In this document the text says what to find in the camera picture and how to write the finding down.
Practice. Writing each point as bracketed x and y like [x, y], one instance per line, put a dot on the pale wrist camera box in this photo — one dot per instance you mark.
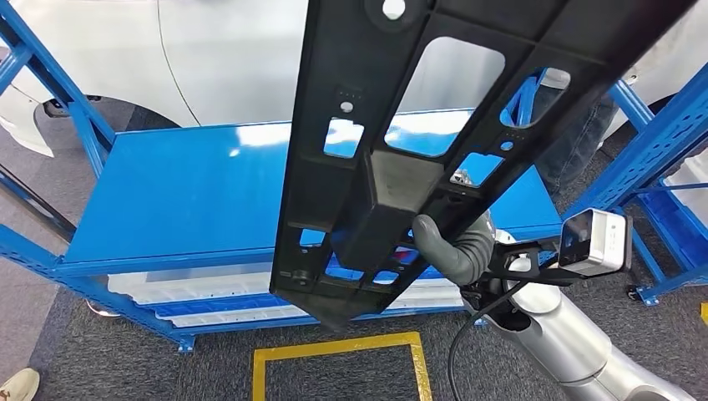
[600, 243]

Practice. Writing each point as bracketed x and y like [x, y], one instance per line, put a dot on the white car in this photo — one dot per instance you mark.
[232, 55]

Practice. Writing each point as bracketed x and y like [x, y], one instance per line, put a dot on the white plastic tray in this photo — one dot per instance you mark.
[221, 320]
[166, 285]

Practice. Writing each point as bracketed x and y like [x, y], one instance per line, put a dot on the person's foot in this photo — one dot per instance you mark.
[16, 386]

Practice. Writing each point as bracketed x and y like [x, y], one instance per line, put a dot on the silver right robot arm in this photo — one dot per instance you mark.
[564, 343]

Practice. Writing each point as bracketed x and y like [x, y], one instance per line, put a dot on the red plastic item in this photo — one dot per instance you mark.
[406, 256]

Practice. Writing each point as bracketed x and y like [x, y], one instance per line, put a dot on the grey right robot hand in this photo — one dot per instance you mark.
[437, 249]

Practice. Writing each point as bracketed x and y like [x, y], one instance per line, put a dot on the black camera bracket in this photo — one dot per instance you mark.
[496, 260]

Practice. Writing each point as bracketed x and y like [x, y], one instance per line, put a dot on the dark metal bar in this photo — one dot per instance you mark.
[38, 207]

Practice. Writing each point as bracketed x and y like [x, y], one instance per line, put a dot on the black plastic panel part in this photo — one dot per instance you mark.
[315, 193]

